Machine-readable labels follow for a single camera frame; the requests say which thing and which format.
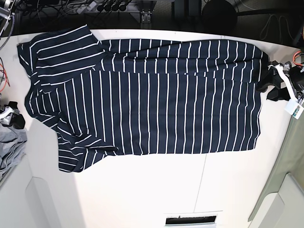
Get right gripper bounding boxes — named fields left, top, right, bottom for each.
left=0, top=101, right=25, bottom=129

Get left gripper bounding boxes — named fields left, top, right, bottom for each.
left=256, top=61, right=304, bottom=102

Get navy white striped t-shirt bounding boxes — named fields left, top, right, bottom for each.
left=17, top=25, right=269, bottom=172

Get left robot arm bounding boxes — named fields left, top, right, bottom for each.
left=256, top=50, right=304, bottom=105

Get grey cloth pile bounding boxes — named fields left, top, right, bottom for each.
left=0, top=125, right=27, bottom=179

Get black power strip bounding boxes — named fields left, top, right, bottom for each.
left=96, top=0, right=131, bottom=12

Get white floor vent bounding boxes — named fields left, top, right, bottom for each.
left=163, top=210, right=223, bottom=228

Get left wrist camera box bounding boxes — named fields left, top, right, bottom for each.
left=285, top=99, right=304, bottom=119

